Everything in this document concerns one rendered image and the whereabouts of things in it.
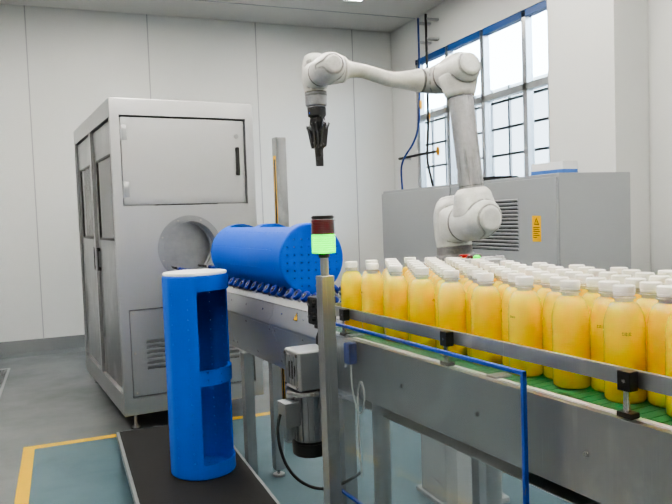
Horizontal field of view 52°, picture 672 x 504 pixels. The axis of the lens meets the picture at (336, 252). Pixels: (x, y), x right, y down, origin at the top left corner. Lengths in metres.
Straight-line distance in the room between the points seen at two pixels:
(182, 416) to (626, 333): 2.13
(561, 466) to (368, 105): 7.05
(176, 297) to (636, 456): 2.11
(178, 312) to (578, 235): 2.18
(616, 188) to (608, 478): 2.94
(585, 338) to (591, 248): 2.60
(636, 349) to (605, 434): 0.16
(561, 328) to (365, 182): 6.75
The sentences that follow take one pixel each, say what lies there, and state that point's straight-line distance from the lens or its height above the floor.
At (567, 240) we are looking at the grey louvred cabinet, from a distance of 3.90.
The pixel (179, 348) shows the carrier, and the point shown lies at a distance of 2.99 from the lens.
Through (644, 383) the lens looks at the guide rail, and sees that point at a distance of 1.27.
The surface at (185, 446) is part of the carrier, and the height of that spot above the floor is 0.30.
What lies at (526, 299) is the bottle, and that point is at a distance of 1.51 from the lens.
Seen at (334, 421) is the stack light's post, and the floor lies 0.71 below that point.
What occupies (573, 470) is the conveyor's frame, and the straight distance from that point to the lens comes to 1.39.
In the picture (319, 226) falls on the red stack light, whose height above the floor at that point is 1.23.
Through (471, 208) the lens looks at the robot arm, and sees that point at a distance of 2.76.
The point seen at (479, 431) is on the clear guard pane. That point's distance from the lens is 1.50.
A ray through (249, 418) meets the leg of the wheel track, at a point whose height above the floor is 0.31.
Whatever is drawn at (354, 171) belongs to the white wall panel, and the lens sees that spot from 8.03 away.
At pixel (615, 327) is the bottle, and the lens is 1.34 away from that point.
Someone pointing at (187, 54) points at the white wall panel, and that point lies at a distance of 7.67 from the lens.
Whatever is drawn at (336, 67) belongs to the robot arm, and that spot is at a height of 1.81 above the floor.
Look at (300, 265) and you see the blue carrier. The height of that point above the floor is 1.07.
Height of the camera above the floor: 1.26
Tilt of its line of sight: 3 degrees down
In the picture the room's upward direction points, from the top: 2 degrees counter-clockwise
